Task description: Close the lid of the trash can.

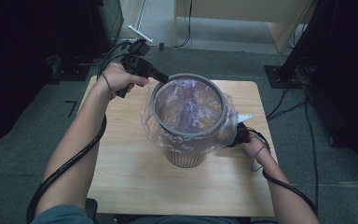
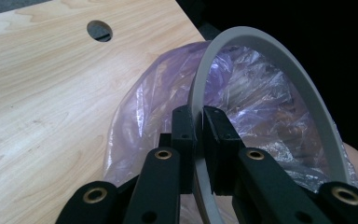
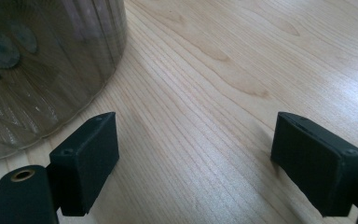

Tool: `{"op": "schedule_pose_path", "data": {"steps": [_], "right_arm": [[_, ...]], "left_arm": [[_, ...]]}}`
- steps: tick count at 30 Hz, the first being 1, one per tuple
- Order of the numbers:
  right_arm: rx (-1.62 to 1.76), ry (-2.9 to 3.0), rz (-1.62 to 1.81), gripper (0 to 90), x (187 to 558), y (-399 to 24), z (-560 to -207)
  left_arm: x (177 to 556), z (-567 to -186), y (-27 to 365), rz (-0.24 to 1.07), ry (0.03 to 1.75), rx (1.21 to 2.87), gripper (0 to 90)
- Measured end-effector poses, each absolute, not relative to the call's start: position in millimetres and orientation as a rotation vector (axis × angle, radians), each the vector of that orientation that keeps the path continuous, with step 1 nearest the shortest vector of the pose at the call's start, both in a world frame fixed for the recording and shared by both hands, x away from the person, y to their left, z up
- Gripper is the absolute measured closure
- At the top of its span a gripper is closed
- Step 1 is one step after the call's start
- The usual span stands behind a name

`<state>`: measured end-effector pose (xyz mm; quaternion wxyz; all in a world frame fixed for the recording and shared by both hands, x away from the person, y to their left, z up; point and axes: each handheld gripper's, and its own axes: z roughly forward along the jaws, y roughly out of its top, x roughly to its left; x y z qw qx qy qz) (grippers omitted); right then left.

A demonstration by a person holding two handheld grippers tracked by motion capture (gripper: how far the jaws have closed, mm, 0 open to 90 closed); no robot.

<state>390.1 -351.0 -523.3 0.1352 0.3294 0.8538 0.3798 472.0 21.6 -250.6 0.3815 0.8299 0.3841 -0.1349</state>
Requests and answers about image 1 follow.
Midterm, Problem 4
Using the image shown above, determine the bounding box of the black equipment cabinet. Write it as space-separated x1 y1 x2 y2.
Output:
85 0 125 59

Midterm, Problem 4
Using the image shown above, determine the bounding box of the grey bin rim ring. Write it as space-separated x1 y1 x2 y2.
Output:
148 73 228 138

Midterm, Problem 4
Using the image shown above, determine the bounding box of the person's left hand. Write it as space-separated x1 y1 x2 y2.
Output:
101 61 150 100

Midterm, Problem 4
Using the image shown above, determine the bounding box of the black floor cable pair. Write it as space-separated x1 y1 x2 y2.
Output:
265 88 307 120

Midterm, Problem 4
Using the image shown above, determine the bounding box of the right hand-held gripper cable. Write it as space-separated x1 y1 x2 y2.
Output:
245 125 320 218

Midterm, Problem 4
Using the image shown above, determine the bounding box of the long black floor cable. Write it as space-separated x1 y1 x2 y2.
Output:
304 90 321 206

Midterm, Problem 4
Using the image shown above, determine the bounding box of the person's right hand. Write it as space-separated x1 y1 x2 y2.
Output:
241 133 276 166

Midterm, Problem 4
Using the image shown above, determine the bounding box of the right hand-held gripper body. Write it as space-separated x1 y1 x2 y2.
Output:
227 114 254 148

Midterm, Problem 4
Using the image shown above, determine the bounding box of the hanging black desk cable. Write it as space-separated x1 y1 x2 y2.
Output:
172 0 194 49

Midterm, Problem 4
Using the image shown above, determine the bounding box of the black floor base plate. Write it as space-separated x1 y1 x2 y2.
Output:
50 55 91 82

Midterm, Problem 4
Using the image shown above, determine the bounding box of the clear plastic bin bag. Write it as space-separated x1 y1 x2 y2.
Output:
140 77 240 154

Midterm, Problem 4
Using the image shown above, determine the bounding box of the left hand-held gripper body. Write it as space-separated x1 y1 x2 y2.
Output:
116 23 160 99

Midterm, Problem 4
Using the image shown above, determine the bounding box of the black stand with base plate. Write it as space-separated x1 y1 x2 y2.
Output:
264 0 330 90

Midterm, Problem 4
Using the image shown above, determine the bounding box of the light wooden desk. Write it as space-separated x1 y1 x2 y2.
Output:
172 0 315 54

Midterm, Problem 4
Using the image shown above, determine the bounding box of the dark curtain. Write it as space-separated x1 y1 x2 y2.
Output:
0 0 91 152
307 0 358 176

